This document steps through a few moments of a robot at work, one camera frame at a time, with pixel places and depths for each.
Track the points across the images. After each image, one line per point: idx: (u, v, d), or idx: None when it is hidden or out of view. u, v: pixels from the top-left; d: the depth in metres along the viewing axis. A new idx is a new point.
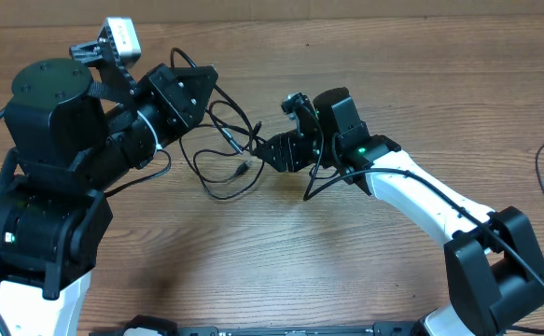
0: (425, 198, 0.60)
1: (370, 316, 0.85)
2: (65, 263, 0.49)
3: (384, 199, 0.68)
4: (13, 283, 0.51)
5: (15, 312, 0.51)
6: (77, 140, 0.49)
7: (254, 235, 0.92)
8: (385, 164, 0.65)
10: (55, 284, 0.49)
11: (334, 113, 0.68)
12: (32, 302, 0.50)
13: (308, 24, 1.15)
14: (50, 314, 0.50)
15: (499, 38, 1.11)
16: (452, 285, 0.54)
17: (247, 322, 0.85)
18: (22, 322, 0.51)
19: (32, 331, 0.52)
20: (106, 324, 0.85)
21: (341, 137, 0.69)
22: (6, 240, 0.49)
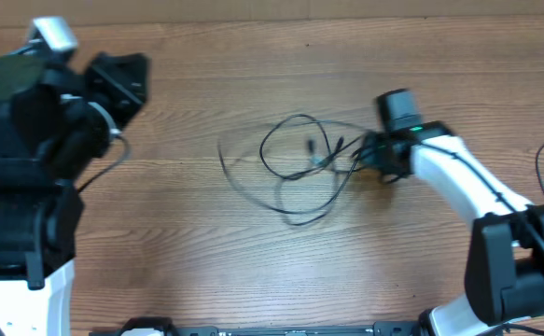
0: (467, 178, 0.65)
1: (370, 316, 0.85)
2: (45, 251, 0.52)
3: (429, 179, 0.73)
4: None
5: (5, 310, 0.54)
6: (42, 133, 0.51)
7: (254, 235, 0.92)
8: (438, 144, 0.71)
10: (39, 272, 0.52)
11: (390, 102, 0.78)
12: (20, 297, 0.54)
13: (308, 24, 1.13)
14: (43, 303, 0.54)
15: (500, 38, 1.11)
16: (470, 264, 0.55)
17: (247, 322, 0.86)
18: (14, 318, 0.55)
19: (25, 325, 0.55)
20: (105, 324, 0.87)
21: (394, 125, 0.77)
22: None
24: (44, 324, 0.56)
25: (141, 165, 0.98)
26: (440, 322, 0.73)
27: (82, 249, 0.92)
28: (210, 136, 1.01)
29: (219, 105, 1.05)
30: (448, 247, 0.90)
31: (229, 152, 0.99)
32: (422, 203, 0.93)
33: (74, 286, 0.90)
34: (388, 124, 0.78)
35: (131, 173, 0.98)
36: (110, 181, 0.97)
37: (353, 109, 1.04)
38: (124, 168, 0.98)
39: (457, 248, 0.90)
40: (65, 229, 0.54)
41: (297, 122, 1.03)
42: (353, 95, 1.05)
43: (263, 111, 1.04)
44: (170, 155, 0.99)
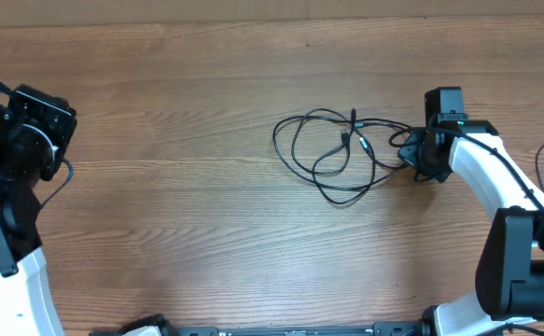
0: (500, 174, 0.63)
1: (370, 316, 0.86)
2: (9, 237, 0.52)
3: (460, 172, 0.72)
4: None
5: None
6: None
7: (255, 235, 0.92)
8: (478, 138, 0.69)
10: (9, 256, 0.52)
11: (439, 96, 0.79)
12: None
13: (308, 24, 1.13)
14: (19, 288, 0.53)
15: (500, 38, 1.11)
16: (486, 256, 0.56)
17: (247, 322, 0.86)
18: None
19: (8, 314, 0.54)
20: (105, 324, 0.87)
21: (439, 117, 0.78)
22: None
24: (28, 309, 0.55)
25: (141, 165, 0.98)
26: (443, 318, 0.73)
27: (82, 250, 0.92)
28: (210, 136, 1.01)
29: (219, 105, 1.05)
30: (448, 247, 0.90)
31: (229, 152, 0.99)
32: (423, 203, 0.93)
33: (75, 286, 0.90)
34: (435, 117, 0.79)
35: (131, 173, 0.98)
36: (110, 181, 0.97)
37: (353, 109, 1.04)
38: (125, 168, 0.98)
39: (458, 248, 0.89)
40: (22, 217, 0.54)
41: (297, 121, 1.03)
42: (353, 95, 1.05)
43: (263, 111, 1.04)
44: (170, 155, 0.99)
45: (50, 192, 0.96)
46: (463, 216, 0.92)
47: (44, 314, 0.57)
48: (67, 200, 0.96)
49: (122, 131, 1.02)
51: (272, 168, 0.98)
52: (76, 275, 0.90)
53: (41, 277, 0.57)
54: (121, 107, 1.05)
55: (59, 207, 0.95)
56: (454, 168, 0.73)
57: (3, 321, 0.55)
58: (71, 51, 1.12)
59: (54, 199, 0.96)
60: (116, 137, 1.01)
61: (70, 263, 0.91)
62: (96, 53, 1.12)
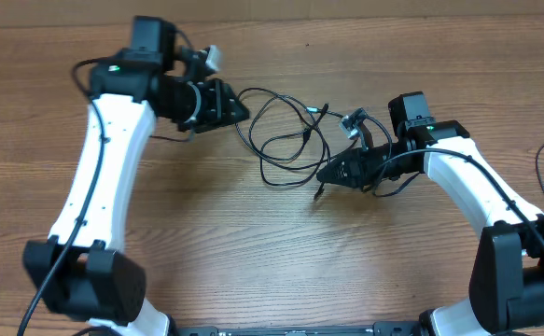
0: (480, 184, 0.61)
1: (370, 316, 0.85)
2: (146, 98, 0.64)
3: (438, 180, 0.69)
4: (111, 96, 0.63)
5: (112, 109, 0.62)
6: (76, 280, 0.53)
7: (254, 235, 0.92)
8: (449, 146, 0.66)
10: (142, 95, 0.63)
11: (403, 103, 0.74)
12: (121, 106, 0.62)
13: (308, 24, 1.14)
14: (133, 112, 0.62)
15: (500, 38, 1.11)
16: (478, 273, 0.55)
17: (247, 322, 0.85)
18: (115, 118, 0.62)
19: (118, 129, 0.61)
20: None
21: (407, 124, 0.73)
22: (111, 69, 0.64)
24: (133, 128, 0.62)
25: (140, 166, 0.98)
26: (440, 324, 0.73)
27: None
28: (210, 137, 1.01)
29: None
30: (448, 246, 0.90)
31: (229, 153, 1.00)
32: (422, 203, 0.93)
33: None
34: (401, 125, 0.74)
35: None
36: None
37: (351, 109, 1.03)
38: None
39: (458, 248, 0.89)
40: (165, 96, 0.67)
41: (296, 121, 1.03)
42: (353, 94, 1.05)
43: (263, 111, 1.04)
44: (170, 156, 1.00)
45: (49, 192, 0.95)
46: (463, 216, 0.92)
47: (131, 156, 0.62)
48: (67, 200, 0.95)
49: None
51: (272, 168, 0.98)
52: None
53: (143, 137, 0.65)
54: None
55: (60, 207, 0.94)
56: (431, 175, 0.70)
57: (111, 131, 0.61)
58: (71, 51, 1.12)
59: (54, 199, 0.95)
60: None
61: None
62: (96, 52, 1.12)
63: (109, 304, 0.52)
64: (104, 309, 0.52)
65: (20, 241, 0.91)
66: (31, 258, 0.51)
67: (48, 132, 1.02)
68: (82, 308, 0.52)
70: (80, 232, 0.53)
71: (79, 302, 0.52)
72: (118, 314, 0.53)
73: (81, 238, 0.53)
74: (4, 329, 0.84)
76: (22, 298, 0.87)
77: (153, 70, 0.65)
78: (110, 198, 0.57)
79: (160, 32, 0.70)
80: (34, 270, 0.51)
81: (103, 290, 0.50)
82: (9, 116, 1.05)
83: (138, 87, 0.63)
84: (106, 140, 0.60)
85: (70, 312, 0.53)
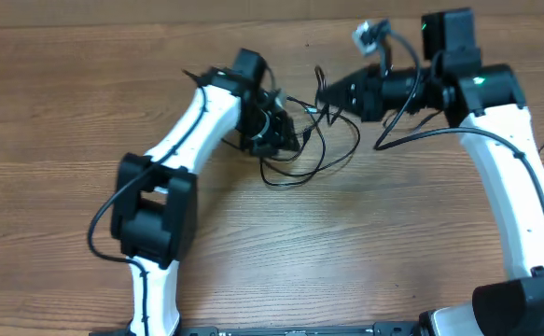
0: (523, 194, 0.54)
1: (370, 316, 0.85)
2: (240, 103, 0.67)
3: (472, 155, 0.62)
4: (215, 89, 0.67)
5: (217, 96, 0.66)
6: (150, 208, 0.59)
7: (254, 235, 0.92)
8: (495, 130, 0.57)
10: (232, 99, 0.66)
11: (446, 24, 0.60)
12: (222, 96, 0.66)
13: (308, 24, 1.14)
14: (229, 101, 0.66)
15: (500, 38, 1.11)
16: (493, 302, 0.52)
17: (247, 322, 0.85)
18: (216, 103, 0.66)
19: (215, 108, 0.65)
20: (106, 324, 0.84)
21: (446, 56, 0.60)
22: (219, 73, 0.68)
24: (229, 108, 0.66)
25: None
26: (442, 326, 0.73)
27: (81, 250, 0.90)
28: None
29: None
30: (448, 246, 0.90)
31: (230, 153, 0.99)
32: (422, 203, 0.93)
33: (73, 286, 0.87)
34: (439, 56, 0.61)
35: None
36: (110, 180, 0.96)
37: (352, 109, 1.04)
38: None
39: (458, 248, 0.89)
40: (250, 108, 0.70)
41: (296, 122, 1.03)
42: None
43: None
44: None
45: (49, 192, 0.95)
46: (463, 216, 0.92)
47: (216, 133, 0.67)
48: (67, 200, 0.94)
49: (122, 130, 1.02)
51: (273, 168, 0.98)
52: (75, 276, 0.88)
53: (226, 126, 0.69)
54: (122, 107, 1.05)
55: (59, 208, 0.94)
56: (465, 143, 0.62)
57: (211, 106, 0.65)
58: (71, 51, 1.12)
59: (54, 199, 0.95)
60: (116, 136, 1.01)
61: (70, 263, 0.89)
62: (96, 52, 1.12)
63: (172, 228, 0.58)
64: (163, 233, 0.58)
65: (20, 241, 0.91)
66: (125, 161, 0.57)
67: (48, 133, 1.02)
68: (143, 230, 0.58)
70: (171, 159, 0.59)
71: (145, 222, 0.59)
72: (172, 245, 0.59)
73: (171, 163, 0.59)
74: (5, 329, 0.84)
76: (22, 297, 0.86)
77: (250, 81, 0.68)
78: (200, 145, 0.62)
79: (258, 60, 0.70)
80: (123, 174, 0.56)
81: (176, 207, 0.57)
82: (9, 116, 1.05)
83: (234, 92, 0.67)
84: (204, 110, 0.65)
85: (132, 230, 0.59)
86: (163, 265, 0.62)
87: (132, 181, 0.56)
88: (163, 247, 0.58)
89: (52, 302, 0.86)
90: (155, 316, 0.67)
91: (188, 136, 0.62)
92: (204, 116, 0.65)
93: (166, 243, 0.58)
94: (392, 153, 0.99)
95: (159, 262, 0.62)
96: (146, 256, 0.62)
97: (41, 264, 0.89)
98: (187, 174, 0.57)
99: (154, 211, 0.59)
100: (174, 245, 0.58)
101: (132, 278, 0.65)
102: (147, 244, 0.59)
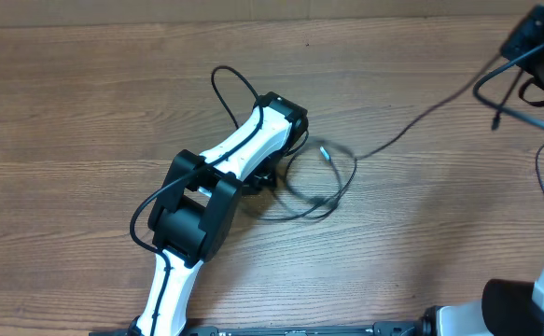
0: None
1: (370, 316, 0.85)
2: (287, 131, 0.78)
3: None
4: (272, 112, 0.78)
5: (274, 118, 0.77)
6: (191, 206, 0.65)
7: (254, 236, 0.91)
8: None
10: (285, 122, 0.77)
11: None
12: (277, 120, 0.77)
13: (308, 24, 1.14)
14: (283, 124, 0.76)
15: (499, 38, 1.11)
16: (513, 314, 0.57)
17: (247, 322, 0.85)
18: (273, 124, 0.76)
19: (269, 128, 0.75)
20: (106, 324, 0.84)
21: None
22: (278, 98, 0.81)
24: (282, 131, 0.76)
25: (140, 164, 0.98)
26: (447, 321, 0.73)
27: (81, 249, 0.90)
28: (210, 136, 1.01)
29: (219, 105, 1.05)
30: (448, 246, 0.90)
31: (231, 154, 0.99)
32: (423, 203, 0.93)
33: (74, 286, 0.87)
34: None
35: (131, 173, 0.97)
36: (110, 180, 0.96)
37: (352, 109, 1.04)
38: (125, 167, 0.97)
39: (459, 249, 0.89)
40: (293, 133, 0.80)
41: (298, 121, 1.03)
42: (352, 94, 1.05)
43: None
44: (170, 155, 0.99)
45: (49, 192, 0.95)
46: (462, 216, 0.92)
47: (266, 151, 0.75)
48: (67, 200, 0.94)
49: (122, 130, 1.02)
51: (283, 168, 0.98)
52: (76, 276, 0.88)
53: (274, 148, 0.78)
54: (122, 107, 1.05)
55: (59, 207, 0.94)
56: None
57: (266, 126, 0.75)
58: (71, 51, 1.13)
59: (54, 199, 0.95)
60: (116, 136, 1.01)
61: (70, 263, 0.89)
62: (96, 52, 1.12)
63: (209, 227, 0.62)
64: (200, 231, 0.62)
65: (20, 241, 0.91)
66: (181, 159, 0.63)
67: (48, 133, 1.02)
68: (182, 225, 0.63)
70: (221, 164, 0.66)
71: (184, 217, 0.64)
72: (203, 244, 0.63)
73: (221, 168, 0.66)
74: (4, 329, 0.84)
76: (21, 298, 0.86)
77: (302, 111, 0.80)
78: (249, 155, 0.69)
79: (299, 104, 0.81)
80: (178, 168, 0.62)
81: (217, 207, 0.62)
82: (9, 116, 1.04)
83: (286, 118, 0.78)
84: (260, 128, 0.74)
85: (170, 223, 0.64)
86: (188, 263, 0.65)
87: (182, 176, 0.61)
88: (196, 244, 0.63)
89: (52, 302, 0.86)
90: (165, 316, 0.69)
91: (241, 146, 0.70)
92: (259, 132, 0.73)
93: (200, 240, 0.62)
94: (392, 153, 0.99)
95: (186, 260, 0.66)
96: (176, 251, 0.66)
97: (41, 264, 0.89)
98: (233, 180, 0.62)
99: (194, 210, 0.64)
100: (205, 244, 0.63)
101: (157, 271, 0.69)
102: (182, 239, 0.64)
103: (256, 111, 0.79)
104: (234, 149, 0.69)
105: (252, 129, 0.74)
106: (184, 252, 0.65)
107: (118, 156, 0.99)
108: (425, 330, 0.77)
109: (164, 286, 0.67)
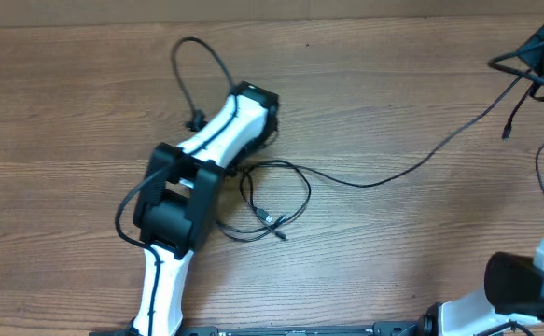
0: None
1: (370, 316, 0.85)
2: (260, 118, 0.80)
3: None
4: (245, 100, 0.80)
5: (247, 106, 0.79)
6: (174, 199, 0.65)
7: (254, 235, 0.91)
8: None
10: (258, 110, 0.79)
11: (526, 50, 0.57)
12: (250, 108, 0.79)
13: (308, 24, 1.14)
14: (256, 111, 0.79)
15: (500, 38, 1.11)
16: (519, 272, 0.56)
17: (247, 322, 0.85)
18: (246, 112, 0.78)
19: (243, 116, 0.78)
20: (106, 324, 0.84)
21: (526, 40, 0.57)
22: (251, 87, 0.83)
24: (255, 118, 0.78)
25: (139, 164, 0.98)
26: (447, 315, 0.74)
27: (82, 250, 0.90)
28: None
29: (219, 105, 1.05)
30: (448, 247, 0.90)
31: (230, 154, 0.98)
32: (422, 203, 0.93)
33: (74, 286, 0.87)
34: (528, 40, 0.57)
35: (130, 173, 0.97)
36: (110, 180, 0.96)
37: (352, 109, 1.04)
38: (125, 167, 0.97)
39: (458, 248, 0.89)
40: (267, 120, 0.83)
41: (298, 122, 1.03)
42: (353, 94, 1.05)
43: None
44: None
45: (49, 192, 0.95)
46: (462, 216, 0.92)
47: (242, 138, 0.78)
48: (67, 200, 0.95)
49: (122, 130, 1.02)
51: (274, 167, 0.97)
52: (76, 276, 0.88)
53: (249, 135, 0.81)
54: (122, 107, 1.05)
55: (59, 208, 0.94)
56: None
57: (240, 114, 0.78)
58: (71, 51, 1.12)
59: (54, 200, 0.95)
60: (116, 136, 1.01)
61: (70, 264, 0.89)
62: (96, 52, 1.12)
63: (194, 216, 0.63)
64: (186, 222, 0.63)
65: (20, 241, 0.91)
66: (160, 151, 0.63)
67: (48, 133, 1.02)
68: (166, 217, 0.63)
70: (201, 152, 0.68)
71: (168, 210, 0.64)
72: (191, 234, 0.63)
73: (201, 155, 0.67)
74: (5, 329, 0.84)
76: (21, 298, 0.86)
77: (275, 99, 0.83)
78: (227, 144, 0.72)
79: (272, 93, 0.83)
80: (158, 160, 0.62)
81: (202, 195, 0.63)
82: (9, 116, 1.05)
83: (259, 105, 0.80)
84: (235, 117, 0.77)
85: (154, 216, 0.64)
86: (178, 255, 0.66)
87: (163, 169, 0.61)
88: (184, 235, 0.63)
89: (52, 302, 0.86)
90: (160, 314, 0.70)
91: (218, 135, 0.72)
92: (235, 120, 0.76)
93: (186, 230, 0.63)
94: (392, 153, 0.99)
95: (175, 252, 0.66)
96: (164, 244, 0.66)
97: (41, 264, 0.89)
98: (213, 167, 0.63)
99: (177, 202, 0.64)
100: (193, 234, 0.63)
101: (146, 267, 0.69)
102: (168, 231, 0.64)
103: (229, 100, 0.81)
104: (209, 138, 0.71)
105: (228, 118, 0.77)
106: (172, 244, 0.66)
107: (118, 156, 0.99)
108: (426, 328, 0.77)
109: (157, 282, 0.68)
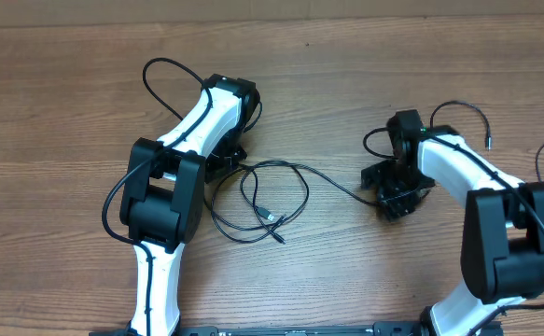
0: (467, 168, 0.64)
1: (370, 316, 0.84)
2: (239, 105, 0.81)
3: (431, 173, 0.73)
4: (220, 90, 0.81)
5: (223, 96, 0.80)
6: (159, 193, 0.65)
7: (254, 235, 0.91)
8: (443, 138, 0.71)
10: (232, 98, 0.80)
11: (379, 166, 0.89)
12: (226, 97, 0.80)
13: (308, 24, 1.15)
14: (232, 100, 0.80)
15: (499, 38, 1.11)
16: (465, 241, 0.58)
17: (247, 322, 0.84)
18: (222, 102, 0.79)
19: (218, 104, 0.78)
20: (106, 324, 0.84)
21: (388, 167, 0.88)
22: (223, 78, 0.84)
24: (231, 106, 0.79)
25: None
26: (439, 317, 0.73)
27: (82, 249, 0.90)
28: None
29: None
30: (448, 247, 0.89)
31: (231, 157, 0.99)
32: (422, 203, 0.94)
33: (74, 286, 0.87)
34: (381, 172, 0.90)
35: None
36: (110, 180, 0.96)
37: (352, 109, 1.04)
38: (125, 167, 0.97)
39: (458, 248, 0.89)
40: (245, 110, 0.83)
41: (297, 122, 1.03)
42: (352, 94, 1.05)
43: (262, 111, 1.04)
44: None
45: (49, 192, 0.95)
46: (462, 216, 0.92)
47: (221, 128, 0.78)
48: (66, 200, 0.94)
49: (122, 130, 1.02)
51: (272, 168, 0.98)
52: (76, 276, 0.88)
53: (229, 124, 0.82)
54: (122, 107, 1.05)
55: (59, 207, 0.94)
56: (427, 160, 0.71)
57: (216, 104, 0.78)
58: (70, 51, 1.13)
59: (54, 199, 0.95)
60: (116, 136, 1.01)
61: (70, 263, 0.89)
62: (95, 52, 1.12)
63: (181, 209, 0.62)
64: (173, 216, 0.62)
65: (20, 241, 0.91)
66: (138, 146, 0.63)
67: (48, 133, 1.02)
68: (153, 213, 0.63)
70: (181, 145, 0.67)
71: (153, 204, 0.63)
72: (178, 227, 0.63)
73: (181, 147, 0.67)
74: (4, 329, 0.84)
76: (22, 298, 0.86)
77: (250, 88, 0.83)
78: (205, 133, 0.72)
79: (246, 82, 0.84)
80: (137, 156, 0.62)
81: (185, 188, 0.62)
82: (9, 116, 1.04)
83: (235, 95, 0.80)
84: (211, 107, 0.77)
85: (140, 213, 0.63)
86: (170, 248, 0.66)
87: (144, 164, 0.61)
88: (172, 229, 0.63)
89: (52, 302, 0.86)
90: (159, 312, 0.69)
91: (196, 126, 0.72)
92: (212, 111, 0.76)
93: (174, 223, 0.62)
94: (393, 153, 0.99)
95: (165, 246, 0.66)
96: (154, 240, 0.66)
97: (41, 265, 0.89)
98: (194, 158, 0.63)
99: (162, 197, 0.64)
100: (181, 227, 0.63)
101: (138, 265, 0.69)
102: (156, 226, 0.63)
103: (203, 92, 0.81)
104: (187, 129, 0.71)
105: (204, 108, 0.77)
106: (162, 239, 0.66)
107: (118, 155, 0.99)
108: None
109: (152, 278, 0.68)
